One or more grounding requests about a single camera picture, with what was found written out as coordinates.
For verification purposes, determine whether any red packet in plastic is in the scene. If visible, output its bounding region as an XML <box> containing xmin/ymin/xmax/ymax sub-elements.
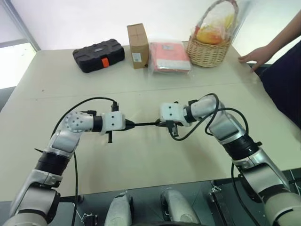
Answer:
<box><xmin>148</xmin><ymin>41</ymin><xmax>192</xmax><ymax>76</ymax></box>

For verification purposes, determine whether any clear plastic basket wrap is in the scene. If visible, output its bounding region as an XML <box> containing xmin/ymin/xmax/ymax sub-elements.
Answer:
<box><xmin>190</xmin><ymin>0</ymin><xmax>250</xmax><ymax>48</ymax></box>

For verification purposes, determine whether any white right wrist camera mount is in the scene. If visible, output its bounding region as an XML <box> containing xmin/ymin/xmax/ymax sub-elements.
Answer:
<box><xmin>158</xmin><ymin>102</ymin><xmax>187</xmax><ymax>127</ymax></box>

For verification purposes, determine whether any orange red fruit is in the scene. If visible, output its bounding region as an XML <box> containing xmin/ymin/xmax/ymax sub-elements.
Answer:
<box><xmin>196</xmin><ymin>27</ymin><xmax>223</xmax><ymax>46</ymax></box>

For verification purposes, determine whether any thin black marker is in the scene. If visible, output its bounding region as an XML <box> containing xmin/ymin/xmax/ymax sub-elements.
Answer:
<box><xmin>131</xmin><ymin>121</ymin><xmax>159</xmax><ymax>127</ymax></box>

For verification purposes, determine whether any person's dark clothing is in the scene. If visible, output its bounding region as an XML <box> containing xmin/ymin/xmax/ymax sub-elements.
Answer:
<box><xmin>254</xmin><ymin>39</ymin><xmax>301</xmax><ymax>134</ymax></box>

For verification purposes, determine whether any black tool case orange latch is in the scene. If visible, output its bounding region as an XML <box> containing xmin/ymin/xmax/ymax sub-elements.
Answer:
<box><xmin>72</xmin><ymin>38</ymin><xmax>126</xmax><ymax>74</ymax></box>

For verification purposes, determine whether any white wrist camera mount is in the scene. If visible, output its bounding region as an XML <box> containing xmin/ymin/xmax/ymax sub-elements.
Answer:
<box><xmin>100</xmin><ymin>111</ymin><xmax>126</xmax><ymax>137</ymax></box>
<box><xmin>158</xmin><ymin>102</ymin><xmax>187</xmax><ymax>127</ymax></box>

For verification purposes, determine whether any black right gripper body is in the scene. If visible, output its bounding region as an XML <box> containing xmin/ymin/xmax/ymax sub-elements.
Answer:
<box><xmin>164</xmin><ymin>120</ymin><xmax>180</xmax><ymax>138</ymax></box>

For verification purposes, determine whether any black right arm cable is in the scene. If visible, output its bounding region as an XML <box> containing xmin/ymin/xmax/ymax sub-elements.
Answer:
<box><xmin>170</xmin><ymin>93</ymin><xmax>254</xmax><ymax>226</ymax></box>

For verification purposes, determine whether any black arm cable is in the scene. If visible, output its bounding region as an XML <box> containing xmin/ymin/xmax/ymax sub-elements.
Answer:
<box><xmin>50</xmin><ymin>97</ymin><xmax>119</xmax><ymax>226</ymax></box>
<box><xmin>170</xmin><ymin>93</ymin><xmax>254</xmax><ymax>226</ymax></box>

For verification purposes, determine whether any silver rounded robot leg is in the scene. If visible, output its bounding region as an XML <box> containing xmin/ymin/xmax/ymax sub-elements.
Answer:
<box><xmin>160</xmin><ymin>187</ymin><xmax>201</xmax><ymax>226</ymax></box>
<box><xmin>104</xmin><ymin>191</ymin><xmax>133</xmax><ymax>226</ymax></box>

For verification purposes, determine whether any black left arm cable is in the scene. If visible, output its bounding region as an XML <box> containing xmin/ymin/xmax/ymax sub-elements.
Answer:
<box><xmin>50</xmin><ymin>97</ymin><xmax>119</xmax><ymax>226</ymax></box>

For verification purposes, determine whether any grey window frame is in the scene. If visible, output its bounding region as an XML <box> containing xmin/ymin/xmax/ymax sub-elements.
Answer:
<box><xmin>0</xmin><ymin>0</ymin><xmax>42</xmax><ymax>53</ymax></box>

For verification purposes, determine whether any woven wicker basket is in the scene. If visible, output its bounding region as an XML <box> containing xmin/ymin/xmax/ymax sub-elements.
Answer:
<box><xmin>186</xmin><ymin>0</ymin><xmax>239</xmax><ymax>68</ymax></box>

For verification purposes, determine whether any person's bare hand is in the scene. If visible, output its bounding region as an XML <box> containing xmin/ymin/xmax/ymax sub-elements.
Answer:
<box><xmin>238</xmin><ymin>46</ymin><xmax>270</xmax><ymax>73</ymax></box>

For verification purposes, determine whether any brown cardboard box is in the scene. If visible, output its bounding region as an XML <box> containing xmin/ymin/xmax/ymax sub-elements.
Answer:
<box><xmin>127</xmin><ymin>23</ymin><xmax>150</xmax><ymax>70</ymax></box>

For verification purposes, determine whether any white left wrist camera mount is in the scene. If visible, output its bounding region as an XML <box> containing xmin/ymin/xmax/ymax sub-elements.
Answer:
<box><xmin>100</xmin><ymin>111</ymin><xmax>126</xmax><ymax>137</ymax></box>

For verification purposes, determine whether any yellow fruit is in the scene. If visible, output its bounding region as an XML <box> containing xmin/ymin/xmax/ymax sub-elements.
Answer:
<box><xmin>221</xmin><ymin>13</ymin><xmax>236</xmax><ymax>30</ymax></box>

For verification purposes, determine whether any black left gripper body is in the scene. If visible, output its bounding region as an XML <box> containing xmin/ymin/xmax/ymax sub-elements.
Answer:
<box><xmin>106</xmin><ymin>101</ymin><xmax>129</xmax><ymax>144</ymax></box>

